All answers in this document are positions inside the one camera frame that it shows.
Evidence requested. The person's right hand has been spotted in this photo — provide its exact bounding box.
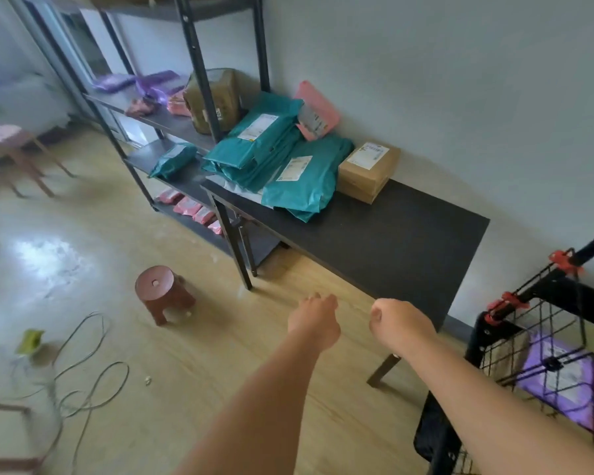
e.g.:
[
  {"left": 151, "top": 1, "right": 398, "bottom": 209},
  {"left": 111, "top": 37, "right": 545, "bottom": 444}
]
[{"left": 368, "top": 298, "right": 439, "bottom": 360}]

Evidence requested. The person's left hand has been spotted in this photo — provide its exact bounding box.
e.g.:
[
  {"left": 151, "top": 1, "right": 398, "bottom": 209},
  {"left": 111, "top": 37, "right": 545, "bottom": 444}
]
[{"left": 286, "top": 293, "right": 341, "bottom": 352}]

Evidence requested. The teal package short label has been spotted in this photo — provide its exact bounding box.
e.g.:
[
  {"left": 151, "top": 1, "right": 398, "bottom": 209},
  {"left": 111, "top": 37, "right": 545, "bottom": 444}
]
[{"left": 261, "top": 135, "right": 355, "bottom": 224}]

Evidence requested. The purple mailer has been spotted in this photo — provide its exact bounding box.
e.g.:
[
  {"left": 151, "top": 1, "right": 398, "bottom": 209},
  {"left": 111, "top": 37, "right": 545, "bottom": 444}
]
[{"left": 517, "top": 331, "right": 594, "bottom": 427}]

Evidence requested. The small brown cardboard box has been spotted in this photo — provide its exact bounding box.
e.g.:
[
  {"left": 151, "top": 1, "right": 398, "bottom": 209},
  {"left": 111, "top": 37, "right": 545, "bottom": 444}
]
[{"left": 336, "top": 139, "right": 402, "bottom": 205}]

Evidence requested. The plain teal package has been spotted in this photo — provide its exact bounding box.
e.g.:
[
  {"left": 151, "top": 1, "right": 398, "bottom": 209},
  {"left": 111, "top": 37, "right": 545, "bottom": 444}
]
[{"left": 200, "top": 127, "right": 303, "bottom": 195}]

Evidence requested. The black wire mesh cart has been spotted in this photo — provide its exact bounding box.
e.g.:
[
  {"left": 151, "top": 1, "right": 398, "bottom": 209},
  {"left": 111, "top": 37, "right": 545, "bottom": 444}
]
[{"left": 413, "top": 222, "right": 594, "bottom": 475}]

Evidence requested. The pink mailer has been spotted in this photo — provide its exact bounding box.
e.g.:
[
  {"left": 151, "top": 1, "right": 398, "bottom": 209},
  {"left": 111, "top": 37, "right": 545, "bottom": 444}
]
[{"left": 292, "top": 80, "right": 341, "bottom": 142}]

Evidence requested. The bulky taped cardboard box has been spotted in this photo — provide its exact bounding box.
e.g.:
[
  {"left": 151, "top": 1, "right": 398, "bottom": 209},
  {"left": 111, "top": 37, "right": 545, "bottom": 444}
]
[{"left": 183, "top": 67, "right": 244, "bottom": 136}]

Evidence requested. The person's left forearm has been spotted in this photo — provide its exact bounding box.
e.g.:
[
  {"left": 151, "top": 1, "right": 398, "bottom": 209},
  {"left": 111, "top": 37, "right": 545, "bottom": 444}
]
[{"left": 176, "top": 331, "right": 339, "bottom": 475}]

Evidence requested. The person's right forearm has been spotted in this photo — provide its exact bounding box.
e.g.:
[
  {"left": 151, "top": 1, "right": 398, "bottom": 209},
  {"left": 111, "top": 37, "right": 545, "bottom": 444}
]
[{"left": 401, "top": 336, "right": 594, "bottom": 475}]

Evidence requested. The black low metal table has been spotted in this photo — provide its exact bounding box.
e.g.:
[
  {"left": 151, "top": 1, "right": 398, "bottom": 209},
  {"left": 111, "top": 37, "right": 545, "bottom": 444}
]
[{"left": 200, "top": 178, "right": 491, "bottom": 389}]

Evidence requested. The red-brown plastic stool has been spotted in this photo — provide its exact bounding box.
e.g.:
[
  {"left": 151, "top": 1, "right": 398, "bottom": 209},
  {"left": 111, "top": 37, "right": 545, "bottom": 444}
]
[{"left": 134, "top": 265, "right": 197, "bottom": 327}]

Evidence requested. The yellow-green small object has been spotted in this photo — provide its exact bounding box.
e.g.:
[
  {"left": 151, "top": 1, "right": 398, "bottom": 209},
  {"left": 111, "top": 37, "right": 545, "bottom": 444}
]
[{"left": 15, "top": 329, "right": 46, "bottom": 358}]

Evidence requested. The black metal shelf rack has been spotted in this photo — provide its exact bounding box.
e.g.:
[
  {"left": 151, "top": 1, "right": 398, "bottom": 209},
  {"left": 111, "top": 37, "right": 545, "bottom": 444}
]
[{"left": 22, "top": 0, "right": 283, "bottom": 270}]

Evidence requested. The pink seat wooden stool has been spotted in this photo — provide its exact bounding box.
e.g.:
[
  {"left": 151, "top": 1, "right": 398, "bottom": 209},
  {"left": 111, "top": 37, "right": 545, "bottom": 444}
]
[{"left": 0, "top": 124, "right": 76, "bottom": 199}]

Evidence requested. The thin grey floor cable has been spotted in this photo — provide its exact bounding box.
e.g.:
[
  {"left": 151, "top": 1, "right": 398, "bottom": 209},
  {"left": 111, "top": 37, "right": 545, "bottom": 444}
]
[{"left": 7, "top": 311, "right": 131, "bottom": 443}]

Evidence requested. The brown wooden frame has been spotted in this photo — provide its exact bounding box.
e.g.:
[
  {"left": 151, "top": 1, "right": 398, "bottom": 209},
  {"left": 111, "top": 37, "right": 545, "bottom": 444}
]
[{"left": 0, "top": 402, "right": 44, "bottom": 474}]

